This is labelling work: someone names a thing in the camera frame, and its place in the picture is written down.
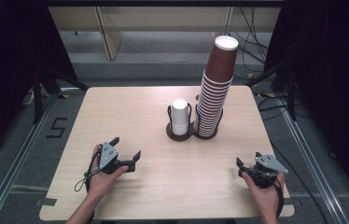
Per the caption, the beige wooden shelf unit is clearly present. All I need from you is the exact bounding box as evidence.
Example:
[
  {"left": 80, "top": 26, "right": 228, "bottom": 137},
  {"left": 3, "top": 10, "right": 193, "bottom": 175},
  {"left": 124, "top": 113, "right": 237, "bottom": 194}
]
[{"left": 49, "top": 7, "right": 282, "bottom": 62}]

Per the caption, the person's left hand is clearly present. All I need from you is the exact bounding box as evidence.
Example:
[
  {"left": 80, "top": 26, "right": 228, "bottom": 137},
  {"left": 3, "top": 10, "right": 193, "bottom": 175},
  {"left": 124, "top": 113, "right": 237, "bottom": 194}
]
[{"left": 87, "top": 144, "right": 130, "bottom": 201}]

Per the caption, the person's right hand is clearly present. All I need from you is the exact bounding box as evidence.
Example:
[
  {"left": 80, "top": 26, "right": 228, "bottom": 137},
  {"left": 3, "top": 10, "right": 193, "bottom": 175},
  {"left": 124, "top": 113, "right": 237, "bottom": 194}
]
[{"left": 242, "top": 170, "right": 286, "bottom": 217}]

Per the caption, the stack of brown paper cups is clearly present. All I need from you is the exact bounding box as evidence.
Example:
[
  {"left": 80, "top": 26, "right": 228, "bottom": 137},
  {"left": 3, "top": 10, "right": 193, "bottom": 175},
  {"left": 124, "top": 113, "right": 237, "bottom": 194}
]
[{"left": 193, "top": 35, "right": 240, "bottom": 138}]

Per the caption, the left hand-held gripper cable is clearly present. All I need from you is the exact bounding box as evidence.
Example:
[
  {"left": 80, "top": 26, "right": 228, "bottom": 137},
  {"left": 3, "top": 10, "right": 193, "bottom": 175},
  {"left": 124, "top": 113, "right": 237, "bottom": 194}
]
[{"left": 74, "top": 151, "right": 103, "bottom": 224}]

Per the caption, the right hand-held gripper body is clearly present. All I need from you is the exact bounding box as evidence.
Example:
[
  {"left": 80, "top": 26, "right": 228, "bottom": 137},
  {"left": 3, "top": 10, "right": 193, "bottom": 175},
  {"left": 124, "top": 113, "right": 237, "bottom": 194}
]
[{"left": 238, "top": 154, "right": 289, "bottom": 189}]

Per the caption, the black metal stand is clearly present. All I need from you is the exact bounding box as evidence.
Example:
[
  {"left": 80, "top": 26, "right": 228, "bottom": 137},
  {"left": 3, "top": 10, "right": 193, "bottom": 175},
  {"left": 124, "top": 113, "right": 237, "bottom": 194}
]
[{"left": 244, "top": 58, "right": 299, "bottom": 122}]

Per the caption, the right hand-held gripper cable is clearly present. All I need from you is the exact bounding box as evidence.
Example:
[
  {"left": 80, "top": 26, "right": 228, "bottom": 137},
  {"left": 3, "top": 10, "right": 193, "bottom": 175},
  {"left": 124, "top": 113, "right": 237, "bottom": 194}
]
[{"left": 267, "top": 173, "right": 286, "bottom": 218}]

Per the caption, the yellow floor tape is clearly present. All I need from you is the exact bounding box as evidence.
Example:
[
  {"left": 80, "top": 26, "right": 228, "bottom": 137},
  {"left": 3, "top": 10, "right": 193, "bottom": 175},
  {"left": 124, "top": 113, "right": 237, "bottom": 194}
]
[{"left": 257, "top": 91, "right": 277, "bottom": 99}]

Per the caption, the black floor cable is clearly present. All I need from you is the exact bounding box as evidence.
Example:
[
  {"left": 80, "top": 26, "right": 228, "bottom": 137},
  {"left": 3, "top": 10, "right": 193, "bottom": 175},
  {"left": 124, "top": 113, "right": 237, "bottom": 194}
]
[{"left": 256, "top": 95, "right": 329, "bottom": 224}]

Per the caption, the black tripod stand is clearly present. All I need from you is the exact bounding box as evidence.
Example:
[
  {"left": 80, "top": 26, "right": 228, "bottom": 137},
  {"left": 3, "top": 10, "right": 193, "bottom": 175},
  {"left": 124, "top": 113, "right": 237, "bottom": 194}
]
[{"left": 32, "top": 64, "right": 91, "bottom": 125}]

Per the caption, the bundle of black hanging cables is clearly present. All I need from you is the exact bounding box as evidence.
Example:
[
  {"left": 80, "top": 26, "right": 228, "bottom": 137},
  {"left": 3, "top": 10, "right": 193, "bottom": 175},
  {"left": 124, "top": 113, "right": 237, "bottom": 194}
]
[{"left": 227, "top": 7, "right": 272, "bottom": 67}]

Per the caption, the stack of white paper cups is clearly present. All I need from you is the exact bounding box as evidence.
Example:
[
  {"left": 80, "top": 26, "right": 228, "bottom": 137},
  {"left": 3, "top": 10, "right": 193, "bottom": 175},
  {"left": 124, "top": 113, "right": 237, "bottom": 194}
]
[{"left": 171, "top": 98, "right": 190, "bottom": 136}]

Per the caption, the aluminium floor rail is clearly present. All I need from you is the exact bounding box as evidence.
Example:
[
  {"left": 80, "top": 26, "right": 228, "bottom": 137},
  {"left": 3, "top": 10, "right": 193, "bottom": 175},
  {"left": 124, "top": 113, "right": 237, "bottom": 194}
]
[
  {"left": 274, "top": 95, "right": 348, "bottom": 224},
  {"left": 0, "top": 92, "right": 63, "bottom": 224}
]

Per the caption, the black curtain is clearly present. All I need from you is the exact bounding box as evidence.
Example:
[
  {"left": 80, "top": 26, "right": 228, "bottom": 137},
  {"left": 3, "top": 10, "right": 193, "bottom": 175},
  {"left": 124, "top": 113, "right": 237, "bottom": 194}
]
[
  {"left": 263, "top": 0, "right": 349, "bottom": 216},
  {"left": 0, "top": 0, "right": 78, "bottom": 160}
]

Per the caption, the hand-held gripper cable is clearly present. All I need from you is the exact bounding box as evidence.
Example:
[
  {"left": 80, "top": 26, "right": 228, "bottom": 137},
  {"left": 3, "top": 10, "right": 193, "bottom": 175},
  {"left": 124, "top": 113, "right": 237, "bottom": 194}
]
[
  {"left": 267, "top": 173, "right": 286, "bottom": 218},
  {"left": 74, "top": 151, "right": 103, "bottom": 224}
]

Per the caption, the black double cup holder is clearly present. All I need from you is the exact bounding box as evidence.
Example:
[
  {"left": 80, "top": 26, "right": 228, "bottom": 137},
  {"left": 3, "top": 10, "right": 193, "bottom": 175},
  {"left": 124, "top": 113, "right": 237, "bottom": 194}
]
[{"left": 165, "top": 102, "right": 224, "bottom": 143}]

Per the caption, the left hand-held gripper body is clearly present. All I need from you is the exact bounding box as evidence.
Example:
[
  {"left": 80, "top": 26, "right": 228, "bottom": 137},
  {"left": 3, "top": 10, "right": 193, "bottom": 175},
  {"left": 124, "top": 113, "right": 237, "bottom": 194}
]
[{"left": 98, "top": 142, "right": 133, "bottom": 175}]

